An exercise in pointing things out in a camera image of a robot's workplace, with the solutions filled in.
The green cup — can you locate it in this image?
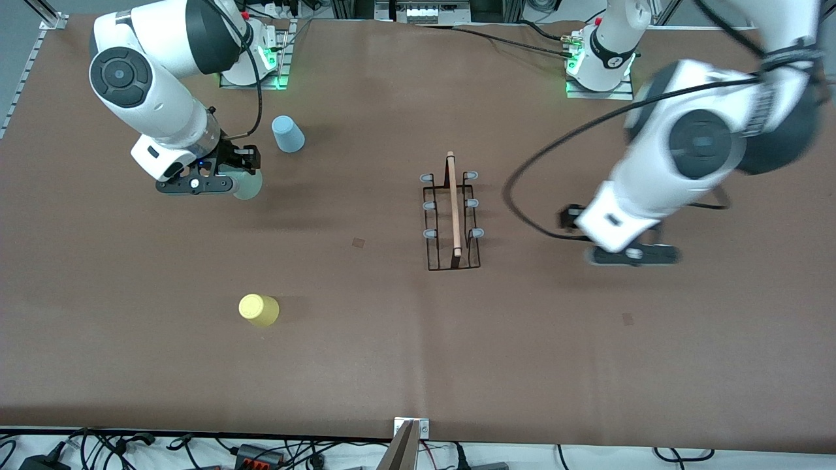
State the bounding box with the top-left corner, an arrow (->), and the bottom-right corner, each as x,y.
232,168 -> 264,201

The black wire cup holder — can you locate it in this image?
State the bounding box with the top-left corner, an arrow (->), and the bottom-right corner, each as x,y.
420,151 -> 486,272

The yellow cup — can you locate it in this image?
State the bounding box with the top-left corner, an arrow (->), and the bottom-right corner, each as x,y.
238,294 -> 280,328

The blue cup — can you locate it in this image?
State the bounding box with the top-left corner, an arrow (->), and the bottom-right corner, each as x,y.
271,115 -> 306,153

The white power strip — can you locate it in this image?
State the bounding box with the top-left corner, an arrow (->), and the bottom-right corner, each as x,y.
374,0 -> 472,27

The black orange connector box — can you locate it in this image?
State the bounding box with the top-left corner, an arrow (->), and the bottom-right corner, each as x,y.
234,444 -> 283,468

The black power adapter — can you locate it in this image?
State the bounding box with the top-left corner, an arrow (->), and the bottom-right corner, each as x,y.
18,452 -> 71,470

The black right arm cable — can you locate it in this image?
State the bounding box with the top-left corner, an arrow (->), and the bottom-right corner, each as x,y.
209,0 -> 264,139

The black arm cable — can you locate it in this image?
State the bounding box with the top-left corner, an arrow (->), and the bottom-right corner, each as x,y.
209,0 -> 264,139
503,75 -> 765,242

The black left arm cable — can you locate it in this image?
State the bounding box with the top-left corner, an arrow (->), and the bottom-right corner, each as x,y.
503,75 -> 765,242

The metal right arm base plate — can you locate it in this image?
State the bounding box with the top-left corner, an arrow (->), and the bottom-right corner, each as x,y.
219,20 -> 298,90

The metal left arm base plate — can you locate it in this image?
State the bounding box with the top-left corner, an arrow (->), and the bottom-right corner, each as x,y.
566,72 -> 634,101

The black cable on table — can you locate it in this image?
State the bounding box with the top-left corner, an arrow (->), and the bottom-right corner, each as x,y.
418,20 -> 579,61

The aluminium table edge rail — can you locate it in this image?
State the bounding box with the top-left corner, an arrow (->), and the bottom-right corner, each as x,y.
0,13 -> 69,139

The aluminium profile post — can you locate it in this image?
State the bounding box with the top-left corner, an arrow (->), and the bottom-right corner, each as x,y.
378,418 -> 432,470

